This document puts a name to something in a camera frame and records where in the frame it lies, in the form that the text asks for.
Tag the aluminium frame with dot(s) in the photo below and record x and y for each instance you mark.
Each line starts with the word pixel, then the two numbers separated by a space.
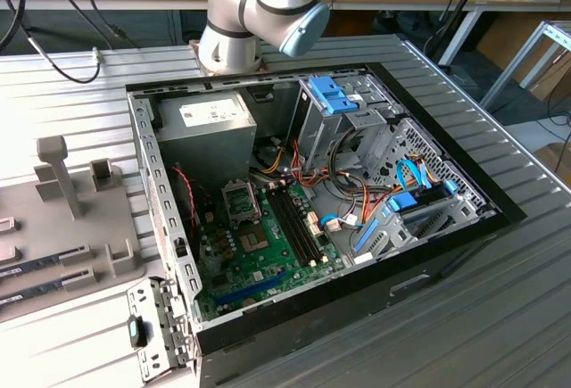
pixel 513 63

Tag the dark RAM stick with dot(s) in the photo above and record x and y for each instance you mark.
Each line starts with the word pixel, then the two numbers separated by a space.
pixel 27 294
pixel 27 267

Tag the hard disk in blue carrier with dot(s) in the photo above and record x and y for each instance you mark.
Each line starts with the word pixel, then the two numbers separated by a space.
pixel 401 204

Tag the white board power connector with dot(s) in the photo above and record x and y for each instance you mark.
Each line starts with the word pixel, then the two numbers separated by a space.
pixel 313 223

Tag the blue drive cage latch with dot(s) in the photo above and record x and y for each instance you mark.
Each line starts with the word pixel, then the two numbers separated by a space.
pixel 332 96

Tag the cardboard sheet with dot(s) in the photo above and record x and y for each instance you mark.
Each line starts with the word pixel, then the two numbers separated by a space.
pixel 553 76

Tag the grey power supply unit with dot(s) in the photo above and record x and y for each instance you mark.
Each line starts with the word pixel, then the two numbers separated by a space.
pixel 205 147

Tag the CPU socket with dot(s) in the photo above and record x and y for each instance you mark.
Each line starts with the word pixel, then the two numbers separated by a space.
pixel 254 240

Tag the grey optical drive cage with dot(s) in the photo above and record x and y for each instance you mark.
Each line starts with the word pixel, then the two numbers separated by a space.
pixel 321 138

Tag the cardboard floor box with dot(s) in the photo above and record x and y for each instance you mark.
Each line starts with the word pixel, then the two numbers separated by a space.
pixel 555 160

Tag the grey expansion card retainer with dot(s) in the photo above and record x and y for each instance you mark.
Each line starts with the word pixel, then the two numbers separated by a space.
pixel 151 299

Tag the blue expansion slot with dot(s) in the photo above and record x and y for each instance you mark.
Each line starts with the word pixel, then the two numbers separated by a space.
pixel 250 289

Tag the black open PC case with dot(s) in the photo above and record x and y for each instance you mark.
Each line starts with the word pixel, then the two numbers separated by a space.
pixel 312 343

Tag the green motherboard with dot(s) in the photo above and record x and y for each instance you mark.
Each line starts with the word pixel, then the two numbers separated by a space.
pixel 250 272

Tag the black RAM slot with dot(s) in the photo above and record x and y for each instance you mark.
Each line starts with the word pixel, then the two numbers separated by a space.
pixel 306 224
pixel 292 227
pixel 296 226
pixel 301 225

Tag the teal black retainer latch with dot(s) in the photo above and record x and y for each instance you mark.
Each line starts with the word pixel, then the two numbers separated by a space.
pixel 136 332

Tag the grey disk bay cage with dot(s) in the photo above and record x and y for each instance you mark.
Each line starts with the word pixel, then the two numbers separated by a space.
pixel 401 236

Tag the grey parts rack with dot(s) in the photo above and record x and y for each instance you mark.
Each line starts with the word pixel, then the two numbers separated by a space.
pixel 49 232

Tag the blue plastic cage lever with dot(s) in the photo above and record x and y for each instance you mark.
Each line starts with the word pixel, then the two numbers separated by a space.
pixel 366 236

